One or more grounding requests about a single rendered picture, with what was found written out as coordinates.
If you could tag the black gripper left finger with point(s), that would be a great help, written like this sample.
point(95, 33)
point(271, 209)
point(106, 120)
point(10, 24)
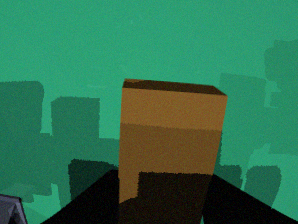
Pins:
point(96, 205)

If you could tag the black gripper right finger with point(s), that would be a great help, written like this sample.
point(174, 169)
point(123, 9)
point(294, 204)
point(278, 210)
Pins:
point(227, 204)

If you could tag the brown rectangular bar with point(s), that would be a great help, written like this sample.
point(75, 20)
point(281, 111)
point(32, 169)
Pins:
point(170, 133)

